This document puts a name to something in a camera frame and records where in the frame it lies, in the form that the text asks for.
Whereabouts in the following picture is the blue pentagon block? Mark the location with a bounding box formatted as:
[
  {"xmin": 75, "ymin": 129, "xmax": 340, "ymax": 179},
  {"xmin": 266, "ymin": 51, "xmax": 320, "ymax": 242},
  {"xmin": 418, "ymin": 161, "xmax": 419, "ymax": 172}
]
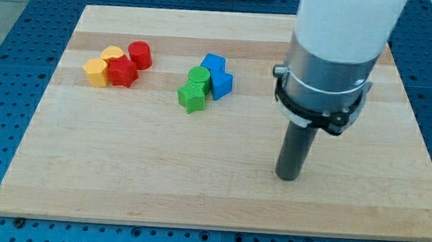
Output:
[{"xmin": 200, "ymin": 53, "xmax": 227, "ymax": 73}]

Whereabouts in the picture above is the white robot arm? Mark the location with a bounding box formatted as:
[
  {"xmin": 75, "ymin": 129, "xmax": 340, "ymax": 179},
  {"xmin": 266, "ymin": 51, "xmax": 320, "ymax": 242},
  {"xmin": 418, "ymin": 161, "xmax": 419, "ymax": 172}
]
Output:
[{"xmin": 274, "ymin": 0, "xmax": 408, "ymax": 135}]

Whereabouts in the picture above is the green star block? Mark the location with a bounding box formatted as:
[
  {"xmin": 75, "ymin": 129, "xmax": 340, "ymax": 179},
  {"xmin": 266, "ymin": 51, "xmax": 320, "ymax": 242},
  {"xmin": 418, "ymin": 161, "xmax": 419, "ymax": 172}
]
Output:
[{"xmin": 177, "ymin": 81, "xmax": 205, "ymax": 114}]

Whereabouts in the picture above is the red cylinder block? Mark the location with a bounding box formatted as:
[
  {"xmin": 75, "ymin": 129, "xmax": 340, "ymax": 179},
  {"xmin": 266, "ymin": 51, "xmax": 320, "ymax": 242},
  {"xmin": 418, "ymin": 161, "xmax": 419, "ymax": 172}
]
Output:
[{"xmin": 128, "ymin": 41, "xmax": 152, "ymax": 70}]

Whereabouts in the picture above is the red star block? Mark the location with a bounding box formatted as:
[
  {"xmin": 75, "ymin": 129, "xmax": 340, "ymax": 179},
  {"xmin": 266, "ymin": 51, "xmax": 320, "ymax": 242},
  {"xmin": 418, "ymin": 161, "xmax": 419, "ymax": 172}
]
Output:
[{"xmin": 108, "ymin": 55, "xmax": 139, "ymax": 88}]

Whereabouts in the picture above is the green cylinder block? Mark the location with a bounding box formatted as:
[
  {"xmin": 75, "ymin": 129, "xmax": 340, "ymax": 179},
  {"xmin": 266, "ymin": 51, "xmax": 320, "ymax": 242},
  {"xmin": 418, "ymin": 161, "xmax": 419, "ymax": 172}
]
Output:
[{"xmin": 188, "ymin": 66, "xmax": 211, "ymax": 95}]

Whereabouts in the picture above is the yellow heart block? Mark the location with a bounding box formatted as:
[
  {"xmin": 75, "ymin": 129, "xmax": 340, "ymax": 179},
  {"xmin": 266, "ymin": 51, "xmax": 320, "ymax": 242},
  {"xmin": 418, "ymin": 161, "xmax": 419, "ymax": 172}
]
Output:
[{"xmin": 100, "ymin": 45, "xmax": 125, "ymax": 63}]

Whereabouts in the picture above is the blue cube block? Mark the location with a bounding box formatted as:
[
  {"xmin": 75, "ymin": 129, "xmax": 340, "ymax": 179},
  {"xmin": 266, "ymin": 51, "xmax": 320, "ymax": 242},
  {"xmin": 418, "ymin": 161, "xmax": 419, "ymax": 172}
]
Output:
[{"xmin": 211, "ymin": 70, "xmax": 233, "ymax": 100}]

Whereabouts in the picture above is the yellow hexagon block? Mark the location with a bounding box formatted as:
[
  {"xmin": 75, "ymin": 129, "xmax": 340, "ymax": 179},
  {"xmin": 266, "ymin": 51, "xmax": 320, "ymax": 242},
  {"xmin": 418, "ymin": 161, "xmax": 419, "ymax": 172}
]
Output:
[{"xmin": 82, "ymin": 58, "xmax": 109, "ymax": 88}]

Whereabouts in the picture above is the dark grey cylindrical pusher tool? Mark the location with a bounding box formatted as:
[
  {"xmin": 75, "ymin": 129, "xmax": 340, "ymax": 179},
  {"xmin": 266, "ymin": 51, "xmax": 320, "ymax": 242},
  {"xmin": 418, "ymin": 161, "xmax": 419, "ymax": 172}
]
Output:
[{"xmin": 275, "ymin": 122, "xmax": 317, "ymax": 181}]

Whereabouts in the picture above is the wooden board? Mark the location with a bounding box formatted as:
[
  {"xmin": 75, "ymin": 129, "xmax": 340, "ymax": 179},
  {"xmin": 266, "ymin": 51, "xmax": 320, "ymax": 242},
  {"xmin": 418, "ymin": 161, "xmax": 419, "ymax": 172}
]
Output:
[{"xmin": 0, "ymin": 5, "xmax": 432, "ymax": 242}]

